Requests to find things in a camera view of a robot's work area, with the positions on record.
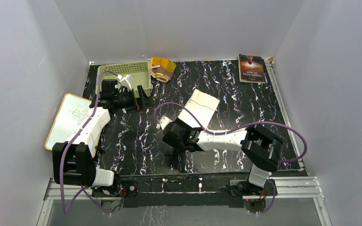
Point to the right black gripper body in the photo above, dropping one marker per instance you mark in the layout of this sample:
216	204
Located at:
175	144

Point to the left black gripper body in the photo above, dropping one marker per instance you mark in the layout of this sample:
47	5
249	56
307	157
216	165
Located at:
127	100

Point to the white towel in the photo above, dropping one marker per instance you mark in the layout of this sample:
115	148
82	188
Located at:
202	106

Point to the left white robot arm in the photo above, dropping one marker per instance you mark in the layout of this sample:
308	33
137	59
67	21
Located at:
73	159

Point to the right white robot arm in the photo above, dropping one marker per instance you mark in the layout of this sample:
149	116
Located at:
262	147

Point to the green plastic basket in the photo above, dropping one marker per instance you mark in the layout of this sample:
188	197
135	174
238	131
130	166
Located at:
141	72

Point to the yellow brown folded cloth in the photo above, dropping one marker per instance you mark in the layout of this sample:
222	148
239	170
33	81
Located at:
162	69

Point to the book with dark cover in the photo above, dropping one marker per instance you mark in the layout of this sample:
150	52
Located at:
251	69

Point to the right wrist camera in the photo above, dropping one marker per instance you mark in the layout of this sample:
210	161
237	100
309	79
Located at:
163	122

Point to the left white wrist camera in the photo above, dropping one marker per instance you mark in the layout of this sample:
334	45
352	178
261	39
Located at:
125	81

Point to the whiteboard with yellow frame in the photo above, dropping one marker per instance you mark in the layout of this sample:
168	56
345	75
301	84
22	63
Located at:
73	113

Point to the aluminium frame rail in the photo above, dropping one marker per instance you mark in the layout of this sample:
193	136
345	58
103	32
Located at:
286	187

